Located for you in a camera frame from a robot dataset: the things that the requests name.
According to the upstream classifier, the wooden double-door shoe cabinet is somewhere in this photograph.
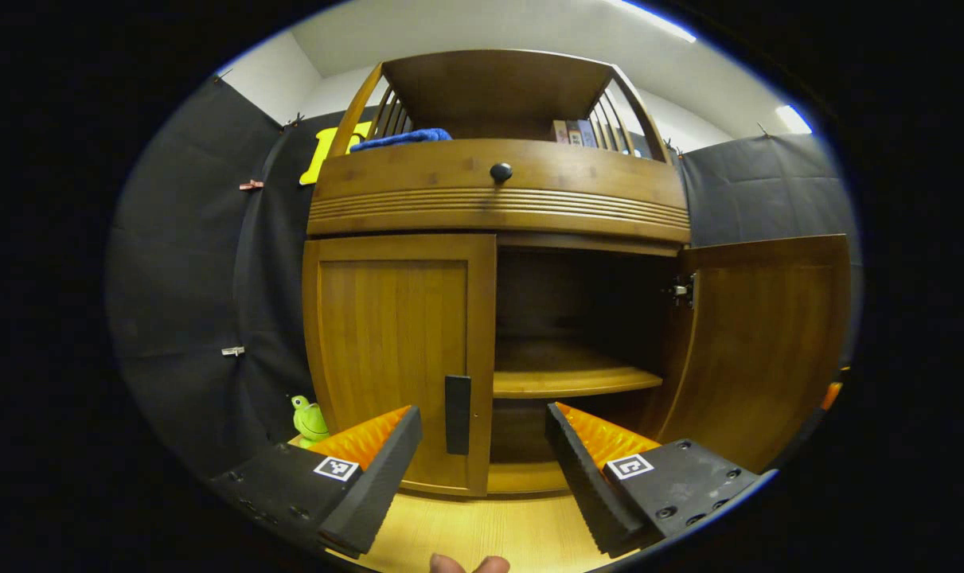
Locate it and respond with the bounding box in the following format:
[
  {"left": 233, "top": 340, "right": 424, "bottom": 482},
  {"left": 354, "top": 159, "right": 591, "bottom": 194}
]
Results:
[{"left": 302, "top": 49, "right": 693, "bottom": 498}]

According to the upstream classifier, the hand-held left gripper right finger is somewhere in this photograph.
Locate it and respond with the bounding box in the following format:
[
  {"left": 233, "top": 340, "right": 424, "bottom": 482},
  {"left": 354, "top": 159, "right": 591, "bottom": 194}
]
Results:
[{"left": 545, "top": 402, "right": 773, "bottom": 558}]

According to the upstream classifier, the green frog plush toy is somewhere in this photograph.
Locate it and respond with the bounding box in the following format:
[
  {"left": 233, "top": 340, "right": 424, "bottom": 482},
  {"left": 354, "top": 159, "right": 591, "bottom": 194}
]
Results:
[{"left": 291, "top": 395, "right": 330, "bottom": 442}]

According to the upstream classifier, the blue folded towel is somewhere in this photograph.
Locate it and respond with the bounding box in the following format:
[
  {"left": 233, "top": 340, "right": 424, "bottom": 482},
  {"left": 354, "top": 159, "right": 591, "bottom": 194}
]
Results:
[{"left": 349, "top": 128, "right": 453, "bottom": 153}]

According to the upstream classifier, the wooden cabinet inner shelf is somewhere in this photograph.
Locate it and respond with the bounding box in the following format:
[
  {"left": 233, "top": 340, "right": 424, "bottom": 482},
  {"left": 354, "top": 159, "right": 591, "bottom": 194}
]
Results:
[{"left": 494, "top": 338, "right": 664, "bottom": 399}]

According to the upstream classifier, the wooden drawer with black knob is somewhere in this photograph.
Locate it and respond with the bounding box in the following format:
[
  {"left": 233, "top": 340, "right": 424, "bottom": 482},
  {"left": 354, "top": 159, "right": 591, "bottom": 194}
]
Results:
[{"left": 306, "top": 138, "right": 692, "bottom": 244}]

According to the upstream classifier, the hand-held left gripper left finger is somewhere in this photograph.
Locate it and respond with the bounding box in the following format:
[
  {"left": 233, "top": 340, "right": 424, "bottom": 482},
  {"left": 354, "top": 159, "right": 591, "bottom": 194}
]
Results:
[{"left": 209, "top": 404, "right": 423, "bottom": 559}]

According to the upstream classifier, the wooden cabinet door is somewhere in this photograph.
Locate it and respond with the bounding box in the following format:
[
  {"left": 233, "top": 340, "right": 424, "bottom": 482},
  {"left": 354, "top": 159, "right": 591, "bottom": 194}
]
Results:
[
  {"left": 302, "top": 233, "right": 498, "bottom": 498},
  {"left": 657, "top": 233, "right": 853, "bottom": 474}
]

